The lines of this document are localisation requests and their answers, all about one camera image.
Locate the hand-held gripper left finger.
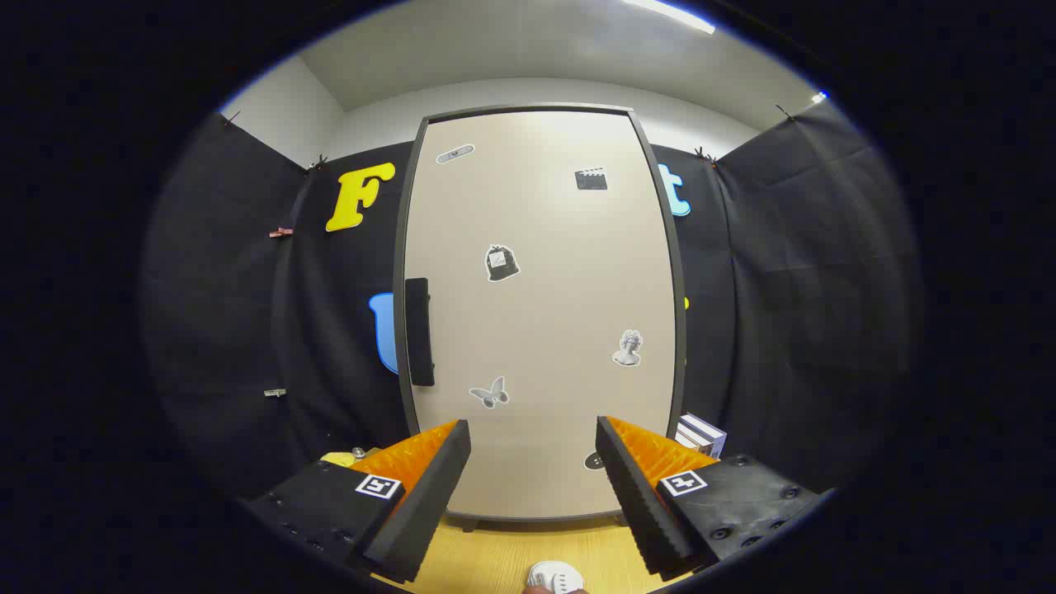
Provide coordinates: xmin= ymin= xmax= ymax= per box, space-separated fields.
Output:
xmin=246 ymin=419 xmax=472 ymax=585

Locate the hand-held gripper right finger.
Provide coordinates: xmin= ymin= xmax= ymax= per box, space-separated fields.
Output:
xmin=595 ymin=416 xmax=828 ymax=581

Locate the white shoe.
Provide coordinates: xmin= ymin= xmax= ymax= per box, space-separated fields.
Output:
xmin=526 ymin=560 xmax=588 ymax=594

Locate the black door handle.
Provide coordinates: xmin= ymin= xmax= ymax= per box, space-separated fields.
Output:
xmin=404 ymin=278 xmax=436 ymax=387

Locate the grey shoe cabinet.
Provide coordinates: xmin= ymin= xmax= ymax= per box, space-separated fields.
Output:
xmin=394 ymin=103 xmax=688 ymax=530

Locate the black backdrop cloth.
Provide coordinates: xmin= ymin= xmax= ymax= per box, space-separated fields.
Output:
xmin=140 ymin=99 xmax=925 ymax=504

